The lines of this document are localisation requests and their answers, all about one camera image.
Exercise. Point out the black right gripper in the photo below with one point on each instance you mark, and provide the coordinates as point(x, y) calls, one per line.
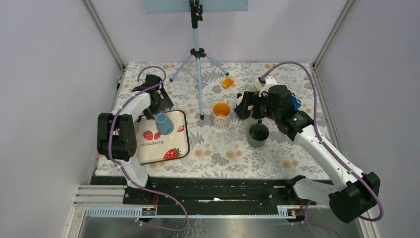
point(249, 98)

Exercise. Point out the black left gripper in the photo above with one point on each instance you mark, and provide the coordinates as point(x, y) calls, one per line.
point(165, 102)

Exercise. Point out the blue mug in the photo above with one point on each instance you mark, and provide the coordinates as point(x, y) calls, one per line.
point(164, 124)

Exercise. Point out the floral mug orange inside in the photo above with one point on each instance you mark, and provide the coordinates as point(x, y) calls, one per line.
point(221, 112)

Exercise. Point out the grey mug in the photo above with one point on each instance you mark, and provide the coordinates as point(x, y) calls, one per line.
point(257, 134)

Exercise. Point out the black mug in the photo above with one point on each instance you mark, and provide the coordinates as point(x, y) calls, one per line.
point(241, 100)

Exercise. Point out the yellow mug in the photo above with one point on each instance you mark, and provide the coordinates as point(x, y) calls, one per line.
point(264, 84)

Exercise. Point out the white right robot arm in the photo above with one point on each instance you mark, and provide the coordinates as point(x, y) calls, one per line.
point(352, 193)

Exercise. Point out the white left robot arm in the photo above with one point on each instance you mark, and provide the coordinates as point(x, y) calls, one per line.
point(116, 136)

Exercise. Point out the small orange toy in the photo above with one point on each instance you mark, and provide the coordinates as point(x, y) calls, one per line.
point(228, 82)

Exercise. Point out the strawberry print tray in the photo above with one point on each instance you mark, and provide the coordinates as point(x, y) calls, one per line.
point(153, 147)

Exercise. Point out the blue toy car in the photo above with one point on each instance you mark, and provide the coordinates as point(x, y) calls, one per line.
point(296, 103)

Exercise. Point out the floral tablecloth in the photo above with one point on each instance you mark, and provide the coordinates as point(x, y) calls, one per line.
point(225, 153)

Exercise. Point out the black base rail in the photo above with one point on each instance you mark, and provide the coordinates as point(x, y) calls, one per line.
point(206, 196)

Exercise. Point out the blue camera tripod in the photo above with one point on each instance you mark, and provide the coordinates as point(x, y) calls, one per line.
point(198, 53)

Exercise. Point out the blue board on wall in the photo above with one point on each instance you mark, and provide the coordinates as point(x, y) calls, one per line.
point(173, 6)

